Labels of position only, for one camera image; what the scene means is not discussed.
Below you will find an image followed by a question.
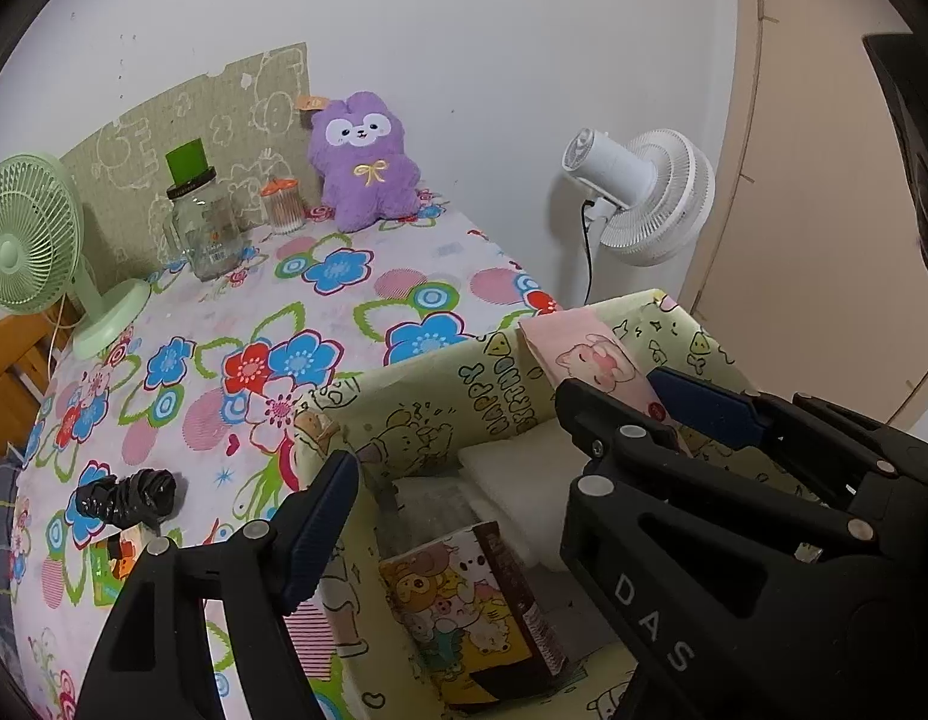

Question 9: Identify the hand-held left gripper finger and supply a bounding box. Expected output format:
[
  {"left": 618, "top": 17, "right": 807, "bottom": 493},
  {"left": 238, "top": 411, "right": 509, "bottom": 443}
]
[{"left": 74, "top": 450, "right": 360, "bottom": 720}]

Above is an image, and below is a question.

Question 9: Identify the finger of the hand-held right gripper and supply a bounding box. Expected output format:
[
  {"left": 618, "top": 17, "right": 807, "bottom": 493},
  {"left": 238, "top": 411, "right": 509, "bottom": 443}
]
[
  {"left": 648, "top": 366, "right": 928, "bottom": 518},
  {"left": 558, "top": 381, "right": 879, "bottom": 720}
]

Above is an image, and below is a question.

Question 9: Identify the pink tissue packet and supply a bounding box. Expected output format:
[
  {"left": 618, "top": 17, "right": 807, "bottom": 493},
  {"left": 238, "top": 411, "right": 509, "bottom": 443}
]
[{"left": 518, "top": 307, "right": 694, "bottom": 458}]

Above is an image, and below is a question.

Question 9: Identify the white pillow pack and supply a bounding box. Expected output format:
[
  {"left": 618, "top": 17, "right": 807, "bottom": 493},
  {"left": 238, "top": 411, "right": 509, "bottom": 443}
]
[{"left": 458, "top": 420, "right": 585, "bottom": 567}]

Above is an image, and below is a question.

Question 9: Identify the yellow cartoon printed box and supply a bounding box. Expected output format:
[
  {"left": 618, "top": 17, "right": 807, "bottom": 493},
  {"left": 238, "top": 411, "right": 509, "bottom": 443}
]
[{"left": 293, "top": 286, "right": 829, "bottom": 720}]

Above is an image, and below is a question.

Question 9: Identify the black crumpled plastic bag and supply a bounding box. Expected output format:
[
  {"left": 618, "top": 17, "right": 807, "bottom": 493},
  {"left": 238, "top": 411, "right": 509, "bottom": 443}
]
[{"left": 72, "top": 467, "right": 178, "bottom": 527}]

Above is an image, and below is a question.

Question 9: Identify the beige wardrobe door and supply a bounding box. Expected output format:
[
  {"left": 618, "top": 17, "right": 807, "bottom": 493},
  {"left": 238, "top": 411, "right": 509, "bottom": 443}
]
[{"left": 674, "top": 0, "right": 928, "bottom": 451}]

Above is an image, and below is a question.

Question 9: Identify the small cartoon packet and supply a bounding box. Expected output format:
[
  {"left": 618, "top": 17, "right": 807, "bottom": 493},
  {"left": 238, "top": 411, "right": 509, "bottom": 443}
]
[{"left": 91, "top": 527, "right": 148, "bottom": 607}]

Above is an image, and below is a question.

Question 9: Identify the white standing fan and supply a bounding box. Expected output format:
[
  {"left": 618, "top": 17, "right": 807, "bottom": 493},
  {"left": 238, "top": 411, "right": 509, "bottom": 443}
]
[{"left": 550, "top": 127, "right": 716, "bottom": 308}]

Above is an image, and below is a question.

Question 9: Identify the floral tablecloth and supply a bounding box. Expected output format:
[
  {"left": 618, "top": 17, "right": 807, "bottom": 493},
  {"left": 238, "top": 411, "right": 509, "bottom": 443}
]
[{"left": 6, "top": 202, "right": 566, "bottom": 720}]

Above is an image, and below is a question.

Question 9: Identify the glass jar with green cap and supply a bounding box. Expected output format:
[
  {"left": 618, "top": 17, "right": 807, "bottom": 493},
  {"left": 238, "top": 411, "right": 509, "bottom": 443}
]
[{"left": 158, "top": 136, "right": 244, "bottom": 282}]

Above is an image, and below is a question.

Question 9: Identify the cotton swab jar orange lid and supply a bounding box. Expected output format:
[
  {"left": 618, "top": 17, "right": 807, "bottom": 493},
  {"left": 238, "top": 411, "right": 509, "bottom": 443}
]
[{"left": 261, "top": 178, "right": 306, "bottom": 235}]

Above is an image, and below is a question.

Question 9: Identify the purple plush bunny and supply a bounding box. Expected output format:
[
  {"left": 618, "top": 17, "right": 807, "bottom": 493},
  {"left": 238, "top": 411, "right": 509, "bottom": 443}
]
[{"left": 297, "top": 92, "right": 422, "bottom": 233}]

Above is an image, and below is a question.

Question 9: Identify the wooden chair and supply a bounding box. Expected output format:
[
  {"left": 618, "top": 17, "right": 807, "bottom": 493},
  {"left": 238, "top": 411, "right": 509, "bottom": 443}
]
[{"left": 0, "top": 307, "right": 73, "bottom": 466}]

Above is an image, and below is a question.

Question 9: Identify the green desk fan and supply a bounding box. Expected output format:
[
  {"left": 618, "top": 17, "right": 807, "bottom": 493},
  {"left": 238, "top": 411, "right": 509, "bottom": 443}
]
[{"left": 0, "top": 152, "right": 151, "bottom": 359}]

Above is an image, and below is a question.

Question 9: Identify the green patterned board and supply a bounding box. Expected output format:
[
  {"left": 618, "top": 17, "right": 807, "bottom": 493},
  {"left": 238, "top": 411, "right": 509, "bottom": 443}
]
[{"left": 57, "top": 43, "right": 313, "bottom": 290}]

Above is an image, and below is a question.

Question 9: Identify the black fan cable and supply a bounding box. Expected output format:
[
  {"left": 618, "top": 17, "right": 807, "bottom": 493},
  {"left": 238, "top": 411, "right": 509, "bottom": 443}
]
[{"left": 579, "top": 199, "right": 598, "bottom": 305}]

